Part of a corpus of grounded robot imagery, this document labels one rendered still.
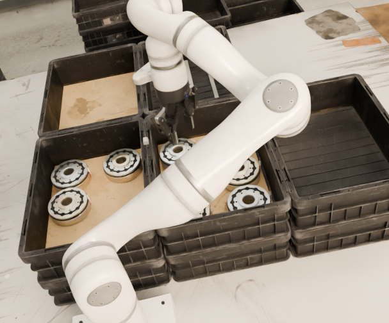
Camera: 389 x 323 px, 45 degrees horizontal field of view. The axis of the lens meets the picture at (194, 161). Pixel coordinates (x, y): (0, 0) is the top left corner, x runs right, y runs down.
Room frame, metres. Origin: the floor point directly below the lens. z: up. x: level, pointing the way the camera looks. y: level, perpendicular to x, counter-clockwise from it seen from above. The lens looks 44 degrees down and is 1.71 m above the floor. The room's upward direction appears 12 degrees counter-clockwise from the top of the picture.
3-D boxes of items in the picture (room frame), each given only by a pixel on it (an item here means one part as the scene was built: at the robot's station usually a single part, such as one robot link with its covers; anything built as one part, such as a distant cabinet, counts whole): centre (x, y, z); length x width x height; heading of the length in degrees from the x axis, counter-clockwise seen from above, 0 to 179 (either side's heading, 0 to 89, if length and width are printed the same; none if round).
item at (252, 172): (0.81, -0.11, 0.86); 0.10 x 0.10 x 0.01
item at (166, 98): (0.84, 0.01, 1.10); 0.08 x 0.08 x 0.09
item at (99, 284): (0.46, 0.20, 1.01); 0.09 x 0.09 x 0.17; 20
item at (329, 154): (0.81, -0.34, 0.87); 0.40 x 0.30 x 0.11; 0
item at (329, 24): (1.66, -0.66, 0.71); 0.22 x 0.19 x 0.01; 2
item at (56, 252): (0.82, 0.26, 0.92); 0.40 x 0.30 x 0.02; 0
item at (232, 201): (0.70, -0.11, 0.86); 0.10 x 0.10 x 0.01
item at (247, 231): (0.82, -0.04, 0.87); 0.40 x 0.30 x 0.11; 0
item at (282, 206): (0.82, -0.04, 0.92); 0.40 x 0.30 x 0.02; 0
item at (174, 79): (0.85, 0.03, 1.17); 0.11 x 0.09 x 0.06; 45
